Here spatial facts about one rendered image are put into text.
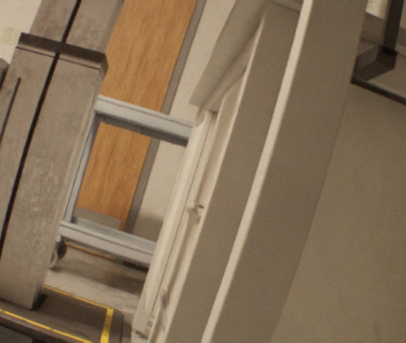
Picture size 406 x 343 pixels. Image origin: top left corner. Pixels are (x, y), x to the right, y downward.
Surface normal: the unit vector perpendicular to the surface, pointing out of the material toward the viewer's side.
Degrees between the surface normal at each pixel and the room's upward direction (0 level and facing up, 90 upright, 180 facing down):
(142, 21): 90
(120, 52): 90
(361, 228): 90
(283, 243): 90
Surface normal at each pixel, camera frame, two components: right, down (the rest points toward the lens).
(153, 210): 0.05, -0.01
